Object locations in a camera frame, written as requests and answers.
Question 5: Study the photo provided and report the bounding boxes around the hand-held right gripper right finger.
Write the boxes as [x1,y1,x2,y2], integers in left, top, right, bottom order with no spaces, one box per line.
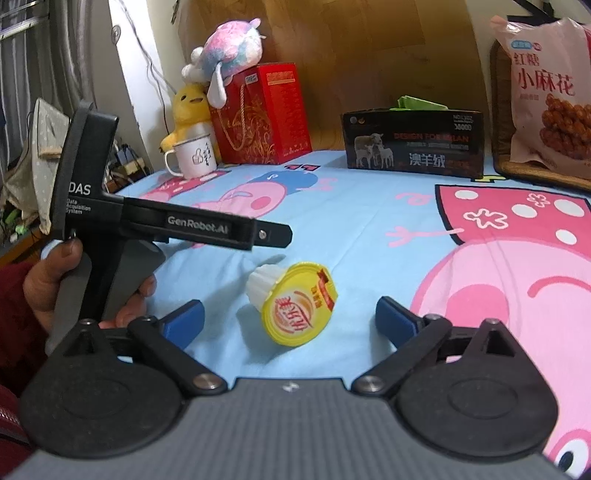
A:
[353,296,541,398]

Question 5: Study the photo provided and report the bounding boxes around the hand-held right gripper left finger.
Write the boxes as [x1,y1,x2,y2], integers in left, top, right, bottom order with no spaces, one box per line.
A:
[51,299,228,398]

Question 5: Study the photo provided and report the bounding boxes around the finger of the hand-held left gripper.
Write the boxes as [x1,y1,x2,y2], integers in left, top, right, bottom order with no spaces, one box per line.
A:
[252,217,294,251]

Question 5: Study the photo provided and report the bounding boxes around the white jelly cup yellow lid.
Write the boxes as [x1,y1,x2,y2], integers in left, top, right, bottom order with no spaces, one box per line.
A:
[246,261,340,347]

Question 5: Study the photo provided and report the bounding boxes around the black cardboard box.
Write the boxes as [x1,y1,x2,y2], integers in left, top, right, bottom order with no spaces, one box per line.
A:
[342,108,485,180]

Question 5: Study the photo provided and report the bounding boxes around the light green pastry packet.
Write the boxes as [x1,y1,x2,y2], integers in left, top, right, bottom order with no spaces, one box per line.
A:
[390,95,451,112]

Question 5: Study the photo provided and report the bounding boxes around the person's left hand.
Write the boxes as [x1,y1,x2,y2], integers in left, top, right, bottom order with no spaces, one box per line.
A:
[23,237,158,334]

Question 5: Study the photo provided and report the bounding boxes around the dark cluttered items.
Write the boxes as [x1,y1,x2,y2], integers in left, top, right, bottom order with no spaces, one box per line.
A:
[104,143,153,195]

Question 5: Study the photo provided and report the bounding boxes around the floral cloth cover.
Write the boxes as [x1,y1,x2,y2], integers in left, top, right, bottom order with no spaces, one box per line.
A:
[0,98,70,234]

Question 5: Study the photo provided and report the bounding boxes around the cartoon pig bedsheet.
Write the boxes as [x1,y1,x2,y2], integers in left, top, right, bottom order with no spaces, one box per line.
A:
[106,148,591,478]

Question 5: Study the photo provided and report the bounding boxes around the white enamel mug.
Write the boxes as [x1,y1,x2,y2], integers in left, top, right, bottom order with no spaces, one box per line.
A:
[164,133,218,178]

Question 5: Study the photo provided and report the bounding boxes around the red gift box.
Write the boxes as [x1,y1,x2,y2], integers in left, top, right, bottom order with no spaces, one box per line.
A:
[210,62,312,166]

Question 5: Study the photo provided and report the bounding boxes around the yellow duck plush toy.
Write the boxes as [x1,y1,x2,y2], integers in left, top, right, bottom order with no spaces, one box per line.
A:
[159,83,218,152]

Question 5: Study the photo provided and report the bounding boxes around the grey curtain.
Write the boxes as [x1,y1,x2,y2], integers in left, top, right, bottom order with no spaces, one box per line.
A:
[0,0,112,176]

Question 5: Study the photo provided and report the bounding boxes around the pastel unicorn plush toy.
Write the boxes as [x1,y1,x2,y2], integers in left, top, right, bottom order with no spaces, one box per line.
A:
[181,18,269,109]

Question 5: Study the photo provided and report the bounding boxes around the wooden headboard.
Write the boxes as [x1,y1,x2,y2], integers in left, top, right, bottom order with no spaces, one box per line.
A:
[178,0,497,153]

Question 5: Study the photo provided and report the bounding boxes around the large pink snack bag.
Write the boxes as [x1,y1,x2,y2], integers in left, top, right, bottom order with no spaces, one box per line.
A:
[490,15,591,169]

